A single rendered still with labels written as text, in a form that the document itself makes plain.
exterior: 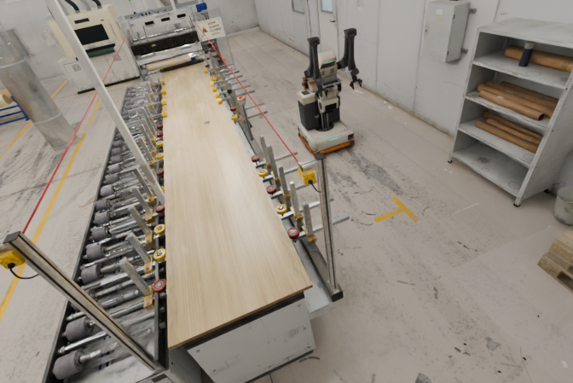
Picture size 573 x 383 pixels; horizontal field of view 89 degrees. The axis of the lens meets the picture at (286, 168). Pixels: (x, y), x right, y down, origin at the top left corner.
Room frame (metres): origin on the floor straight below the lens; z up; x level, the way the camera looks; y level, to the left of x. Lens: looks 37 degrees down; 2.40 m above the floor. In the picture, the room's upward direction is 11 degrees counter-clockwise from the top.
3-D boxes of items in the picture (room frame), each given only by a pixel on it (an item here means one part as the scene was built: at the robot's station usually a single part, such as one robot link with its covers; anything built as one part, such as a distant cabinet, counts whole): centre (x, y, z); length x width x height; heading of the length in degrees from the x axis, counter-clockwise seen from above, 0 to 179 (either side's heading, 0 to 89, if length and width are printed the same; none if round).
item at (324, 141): (3.67, -0.65, 0.16); 0.67 x 0.64 x 0.25; 12
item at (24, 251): (0.73, 0.94, 1.25); 0.15 x 0.08 x 1.10; 13
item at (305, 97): (3.76, -0.63, 0.59); 0.55 x 0.34 x 0.83; 102
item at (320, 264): (3.42, 0.44, 0.67); 5.11 x 0.08 x 0.10; 13
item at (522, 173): (2.33, -2.29, 0.78); 0.90 x 0.45 x 1.55; 13
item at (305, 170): (0.98, -0.11, 1.20); 0.15 x 0.12 x 1.00; 13
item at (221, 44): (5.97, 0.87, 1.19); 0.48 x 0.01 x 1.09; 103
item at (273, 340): (3.29, 0.97, 0.44); 5.10 x 0.69 x 0.87; 13
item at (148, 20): (6.16, 1.65, 0.95); 1.65 x 0.70 x 1.90; 103
